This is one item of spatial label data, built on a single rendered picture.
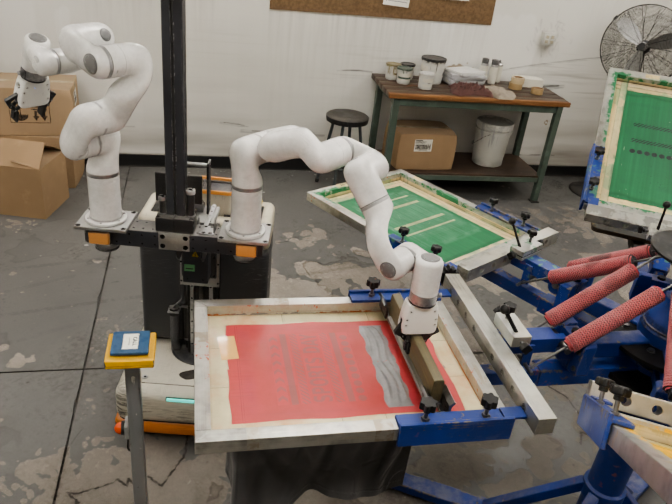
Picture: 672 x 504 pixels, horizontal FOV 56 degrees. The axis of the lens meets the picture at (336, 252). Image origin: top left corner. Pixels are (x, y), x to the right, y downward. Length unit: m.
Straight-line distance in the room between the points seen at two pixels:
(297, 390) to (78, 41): 1.06
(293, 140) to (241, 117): 3.67
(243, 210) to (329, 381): 0.60
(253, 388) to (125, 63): 0.91
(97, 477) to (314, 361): 1.29
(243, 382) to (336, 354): 0.29
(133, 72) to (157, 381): 1.39
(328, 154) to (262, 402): 0.67
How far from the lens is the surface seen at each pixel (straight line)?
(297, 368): 1.79
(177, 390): 2.75
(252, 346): 1.86
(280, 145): 1.81
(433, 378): 1.67
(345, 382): 1.77
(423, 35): 5.55
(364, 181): 1.68
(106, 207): 2.09
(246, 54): 5.31
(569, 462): 3.19
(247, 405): 1.68
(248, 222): 2.00
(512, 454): 3.12
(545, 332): 2.00
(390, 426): 1.61
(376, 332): 1.95
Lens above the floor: 2.09
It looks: 29 degrees down
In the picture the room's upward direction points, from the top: 7 degrees clockwise
